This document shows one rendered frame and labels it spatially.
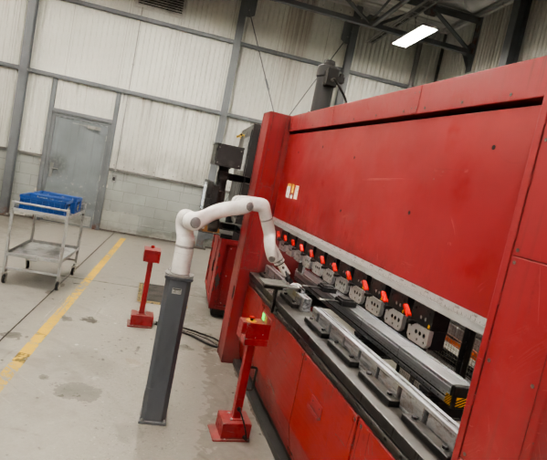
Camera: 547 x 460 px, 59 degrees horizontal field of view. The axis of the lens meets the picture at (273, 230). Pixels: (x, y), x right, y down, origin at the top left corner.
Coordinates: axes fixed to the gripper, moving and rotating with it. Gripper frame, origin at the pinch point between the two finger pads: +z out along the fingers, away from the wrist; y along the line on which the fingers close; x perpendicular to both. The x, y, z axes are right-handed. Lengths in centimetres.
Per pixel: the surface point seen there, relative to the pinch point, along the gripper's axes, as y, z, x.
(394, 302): -137, -18, -19
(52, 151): 717, -210, 190
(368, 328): -73, 25, -18
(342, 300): -40.0, 16.9, -19.5
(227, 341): 84, 53, 65
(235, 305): 84, 26, 43
